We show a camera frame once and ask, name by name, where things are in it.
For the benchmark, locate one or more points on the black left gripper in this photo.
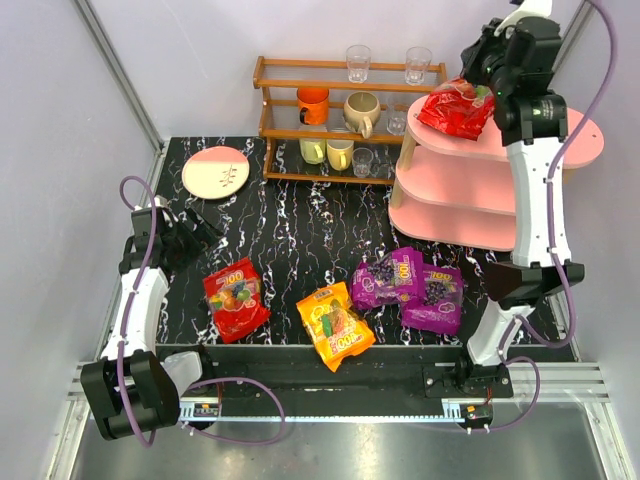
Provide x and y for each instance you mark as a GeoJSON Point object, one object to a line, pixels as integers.
{"type": "Point", "coordinates": [189, 230]}

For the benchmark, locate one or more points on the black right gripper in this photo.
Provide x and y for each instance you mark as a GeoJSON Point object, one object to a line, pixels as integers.
{"type": "Point", "coordinates": [476, 57]}

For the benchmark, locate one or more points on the red candy bag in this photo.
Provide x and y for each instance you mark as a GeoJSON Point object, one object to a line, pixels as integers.
{"type": "Point", "coordinates": [458, 108]}
{"type": "Point", "coordinates": [234, 298]}

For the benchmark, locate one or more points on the pink and cream plate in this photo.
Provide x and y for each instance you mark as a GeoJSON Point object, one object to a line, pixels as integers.
{"type": "Point", "coordinates": [215, 173]}

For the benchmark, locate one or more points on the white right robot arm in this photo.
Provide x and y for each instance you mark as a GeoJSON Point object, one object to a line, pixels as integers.
{"type": "Point", "coordinates": [514, 58]}

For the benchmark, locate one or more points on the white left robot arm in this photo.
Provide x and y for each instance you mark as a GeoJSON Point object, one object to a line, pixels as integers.
{"type": "Point", "coordinates": [129, 389]}

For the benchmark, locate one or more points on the clear glass middle shelf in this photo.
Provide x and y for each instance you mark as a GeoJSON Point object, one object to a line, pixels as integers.
{"type": "Point", "coordinates": [396, 118]}

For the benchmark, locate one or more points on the clear glass shelf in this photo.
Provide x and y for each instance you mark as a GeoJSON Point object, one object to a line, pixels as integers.
{"type": "Point", "coordinates": [396, 118]}
{"type": "Point", "coordinates": [362, 160]}

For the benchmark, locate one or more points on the pink three-tier shelf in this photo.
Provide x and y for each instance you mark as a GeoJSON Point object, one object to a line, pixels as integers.
{"type": "Point", "coordinates": [453, 190]}

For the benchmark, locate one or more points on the clear glass bottom shelf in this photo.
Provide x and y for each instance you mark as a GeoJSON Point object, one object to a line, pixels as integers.
{"type": "Point", "coordinates": [362, 160]}

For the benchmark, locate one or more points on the orange candy bag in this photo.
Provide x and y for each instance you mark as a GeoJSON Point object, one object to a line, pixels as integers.
{"type": "Point", "coordinates": [335, 329]}

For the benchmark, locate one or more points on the purple candy bag upper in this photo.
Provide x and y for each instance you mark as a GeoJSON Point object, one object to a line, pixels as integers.
{"type": "Point", "coordinates": [395, 278]}

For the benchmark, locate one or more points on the purple candy bag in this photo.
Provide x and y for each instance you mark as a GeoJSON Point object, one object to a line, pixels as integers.
{"type": "Point", "coordinates": [395, 278]}
{"type": "Point", "coordinates": [438, 308]}

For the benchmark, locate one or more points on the purple candy bag lower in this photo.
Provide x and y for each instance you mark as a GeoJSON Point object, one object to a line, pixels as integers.
{"type": "Point", "coordinates": [438, 308]}

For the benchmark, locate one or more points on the clear glass top right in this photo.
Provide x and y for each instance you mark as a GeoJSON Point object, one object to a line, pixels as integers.
{"type": "Point", "coordinates": [417, 63]}

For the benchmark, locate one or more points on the clear glass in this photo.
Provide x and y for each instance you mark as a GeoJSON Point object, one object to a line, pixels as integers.
{"type": "Point", "coordinates": [358, 60]}
{"type": "Point", "coordinates": [417, 63]}

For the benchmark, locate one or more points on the clear glass top left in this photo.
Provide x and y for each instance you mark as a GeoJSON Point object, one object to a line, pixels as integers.
{"type": "Point", "coordinates": [358, 60]}

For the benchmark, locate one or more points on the beige round mug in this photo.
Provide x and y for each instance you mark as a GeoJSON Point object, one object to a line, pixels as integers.
{"type": "Point", "coordinates": [361, 111]}

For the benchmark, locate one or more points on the pale green mug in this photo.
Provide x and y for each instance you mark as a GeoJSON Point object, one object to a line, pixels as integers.
{"type": "Point", "coordinates": [313, 150]}

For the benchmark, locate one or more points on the cream yellow mug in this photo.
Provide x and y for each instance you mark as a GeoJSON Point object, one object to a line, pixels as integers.
{"type": "Point", "coordinates": [339, 153]}

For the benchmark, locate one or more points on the brown wooden cup rack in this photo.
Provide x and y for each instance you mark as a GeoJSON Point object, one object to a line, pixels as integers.
{"type": "Point", "coordinates": [279, 79]}

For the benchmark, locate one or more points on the orange mug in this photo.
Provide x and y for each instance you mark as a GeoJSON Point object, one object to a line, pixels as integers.
{"type": "Point", "coordinates": [313, 105]}

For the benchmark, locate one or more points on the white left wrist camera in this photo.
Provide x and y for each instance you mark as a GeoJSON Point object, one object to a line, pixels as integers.
{"type": "Point", "coordinates": [158, 202]}

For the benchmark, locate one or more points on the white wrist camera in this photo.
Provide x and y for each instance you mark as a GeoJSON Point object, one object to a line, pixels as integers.
{"type": "Point", "coordinates": [158, 202]}
{"type": "Point", "coordinates": [528, 8]}

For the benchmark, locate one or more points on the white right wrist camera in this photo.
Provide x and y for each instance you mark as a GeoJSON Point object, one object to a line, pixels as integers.
{"type": "Point", "coordinates": [528, 8]}

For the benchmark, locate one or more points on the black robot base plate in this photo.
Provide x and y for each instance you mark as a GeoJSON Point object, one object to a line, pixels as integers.
{"type": "Point", "coordinates": [415, 369]}

